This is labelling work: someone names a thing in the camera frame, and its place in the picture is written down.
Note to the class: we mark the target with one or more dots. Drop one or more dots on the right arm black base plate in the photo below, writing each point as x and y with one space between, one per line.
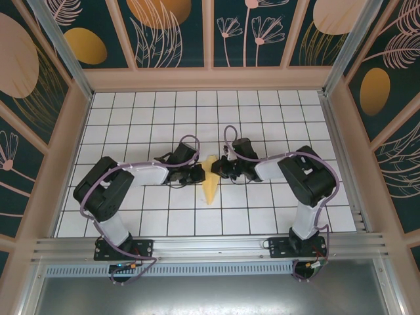
279 247

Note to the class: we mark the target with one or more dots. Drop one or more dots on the aluminium corner post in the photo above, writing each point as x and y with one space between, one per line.
58 42
355 42

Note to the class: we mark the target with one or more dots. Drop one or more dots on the yellow cloth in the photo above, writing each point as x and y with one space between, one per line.
210 190

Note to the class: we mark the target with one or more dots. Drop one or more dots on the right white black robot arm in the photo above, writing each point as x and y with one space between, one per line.
308 177

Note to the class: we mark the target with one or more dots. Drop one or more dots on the long aluminium mounting rail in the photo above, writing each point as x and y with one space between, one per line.
210 247

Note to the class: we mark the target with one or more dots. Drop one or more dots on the aluminium side rail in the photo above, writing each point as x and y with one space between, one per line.
336 131

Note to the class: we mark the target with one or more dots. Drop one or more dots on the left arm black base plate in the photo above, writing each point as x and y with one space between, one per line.
144 246

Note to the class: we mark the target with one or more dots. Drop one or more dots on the grey metal sheet panel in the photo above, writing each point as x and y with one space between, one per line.
210 295

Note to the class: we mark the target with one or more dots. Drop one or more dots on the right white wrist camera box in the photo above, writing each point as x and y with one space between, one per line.
230 155

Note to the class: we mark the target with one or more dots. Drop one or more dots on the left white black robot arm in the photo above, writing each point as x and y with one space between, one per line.
101 190

